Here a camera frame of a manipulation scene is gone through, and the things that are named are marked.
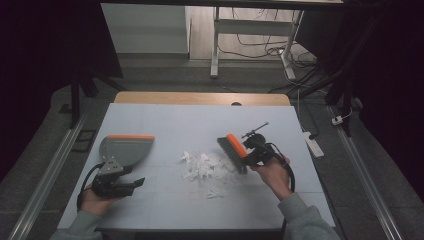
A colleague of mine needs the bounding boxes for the black curtain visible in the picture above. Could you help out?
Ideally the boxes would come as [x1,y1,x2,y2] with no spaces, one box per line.
[0,0,124,183]
[294,0,424,194]

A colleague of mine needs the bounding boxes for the orange brush with grey bristles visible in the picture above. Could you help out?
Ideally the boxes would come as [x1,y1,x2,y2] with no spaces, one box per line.
[217,133,250,175]

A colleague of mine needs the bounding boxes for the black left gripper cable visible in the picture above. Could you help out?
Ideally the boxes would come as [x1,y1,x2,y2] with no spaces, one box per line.
[76,162,105,212]

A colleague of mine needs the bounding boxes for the aluminium rail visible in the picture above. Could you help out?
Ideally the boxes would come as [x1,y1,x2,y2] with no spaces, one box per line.
[328,104,404,240]
[8,111,88,240]

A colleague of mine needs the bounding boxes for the black stand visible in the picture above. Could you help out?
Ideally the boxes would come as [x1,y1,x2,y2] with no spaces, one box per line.
[68,71,128,130]

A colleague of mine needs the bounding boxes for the person's left hand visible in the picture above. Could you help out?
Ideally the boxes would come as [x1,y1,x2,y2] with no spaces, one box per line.
[79,187,116,217]

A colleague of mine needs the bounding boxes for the wooden table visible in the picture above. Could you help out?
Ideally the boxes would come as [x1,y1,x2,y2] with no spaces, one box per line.
[113,91,292,107]

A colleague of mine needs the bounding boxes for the white power strip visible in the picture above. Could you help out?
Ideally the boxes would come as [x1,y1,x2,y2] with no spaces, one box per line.
[302,131,325,159]

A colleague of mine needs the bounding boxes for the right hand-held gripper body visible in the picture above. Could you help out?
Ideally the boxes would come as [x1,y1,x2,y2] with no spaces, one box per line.
[241,121,285,168]

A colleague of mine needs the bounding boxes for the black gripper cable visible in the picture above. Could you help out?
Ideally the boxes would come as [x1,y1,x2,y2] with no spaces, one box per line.
[265,142,297,194]
[76,162,105,212]

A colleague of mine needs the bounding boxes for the white desk frame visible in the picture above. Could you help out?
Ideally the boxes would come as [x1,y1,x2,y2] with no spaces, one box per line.
[209,6,305,81]

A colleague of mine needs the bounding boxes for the person's right hand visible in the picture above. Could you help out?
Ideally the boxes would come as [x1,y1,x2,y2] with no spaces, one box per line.
[249,155,292,202]

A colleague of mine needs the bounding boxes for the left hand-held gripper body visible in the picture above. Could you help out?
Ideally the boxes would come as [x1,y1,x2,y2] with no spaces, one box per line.
[90,159,135,200]

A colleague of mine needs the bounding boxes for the black floor cables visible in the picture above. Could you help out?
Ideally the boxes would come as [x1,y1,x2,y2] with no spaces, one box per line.
[218,8,338,138]

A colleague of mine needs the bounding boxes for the grey dustpan with orange edge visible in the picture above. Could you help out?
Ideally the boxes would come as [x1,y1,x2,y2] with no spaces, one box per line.
[98,133,156,168]

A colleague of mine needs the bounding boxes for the pile of white paper scraps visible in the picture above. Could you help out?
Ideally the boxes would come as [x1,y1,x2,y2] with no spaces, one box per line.
[179,150,239,200]

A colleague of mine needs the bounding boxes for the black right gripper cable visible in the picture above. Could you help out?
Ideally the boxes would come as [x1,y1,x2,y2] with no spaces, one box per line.
[265,142,297,194]

